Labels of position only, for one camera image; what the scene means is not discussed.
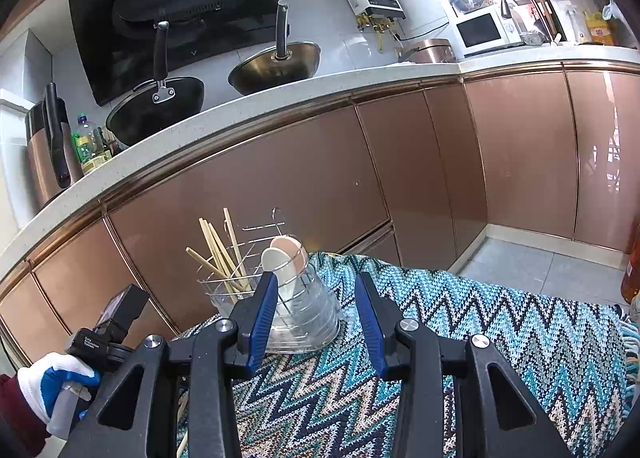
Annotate person's left forearm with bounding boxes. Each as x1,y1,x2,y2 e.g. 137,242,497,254
0,372,50,458

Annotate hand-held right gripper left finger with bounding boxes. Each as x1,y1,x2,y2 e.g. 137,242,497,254
62,270,279,458

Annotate orange bottle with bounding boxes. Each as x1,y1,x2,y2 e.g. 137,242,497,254
620,238,640,304

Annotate white speckled countertop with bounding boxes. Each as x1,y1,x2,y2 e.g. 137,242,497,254
0,45,640,284

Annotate yellow oil bottle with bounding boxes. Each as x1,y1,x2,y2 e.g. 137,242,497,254
582,8,616,45

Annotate copper kitchen cabinets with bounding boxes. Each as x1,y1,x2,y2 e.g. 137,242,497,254
0,60,640,369

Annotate person's left hand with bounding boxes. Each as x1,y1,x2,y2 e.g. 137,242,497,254
17,352,102,426

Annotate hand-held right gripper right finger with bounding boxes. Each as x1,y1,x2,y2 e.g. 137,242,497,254
354,270,576,458

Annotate wire utensil holder clear base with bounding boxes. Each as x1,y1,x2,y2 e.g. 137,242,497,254
196,208,342,351

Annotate steel pot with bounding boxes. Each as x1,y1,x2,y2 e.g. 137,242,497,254
449,0,495,14

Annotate white microwave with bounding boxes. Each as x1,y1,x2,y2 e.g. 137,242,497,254
455,8,523,58

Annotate green label plastic bottle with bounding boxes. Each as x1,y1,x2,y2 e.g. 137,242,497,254
72,113,108,174

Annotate zigzag knitted cloth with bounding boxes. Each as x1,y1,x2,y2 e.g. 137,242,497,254
172,252,631,458

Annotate white spoon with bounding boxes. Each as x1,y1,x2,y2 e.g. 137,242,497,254
261,248,296,299

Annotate steel wok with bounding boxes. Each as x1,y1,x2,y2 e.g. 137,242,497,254
228,0,321,95

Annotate kitchen faucet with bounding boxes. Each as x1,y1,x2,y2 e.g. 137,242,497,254
500,0,551,39

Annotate black wok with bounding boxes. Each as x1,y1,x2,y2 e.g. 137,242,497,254
106,20,206,147

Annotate pink spoon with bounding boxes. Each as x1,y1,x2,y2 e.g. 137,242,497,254
270,236,307,274

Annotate dark sauce bottle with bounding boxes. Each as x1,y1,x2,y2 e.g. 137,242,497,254
100,127,123,156

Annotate white bottle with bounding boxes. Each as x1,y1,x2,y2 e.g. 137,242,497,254
562,3,586,44

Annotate white tall appliance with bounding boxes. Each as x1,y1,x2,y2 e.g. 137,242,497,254
0,28,53,229

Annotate copper thermos black handle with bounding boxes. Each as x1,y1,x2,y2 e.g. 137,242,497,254
25,83,83,206

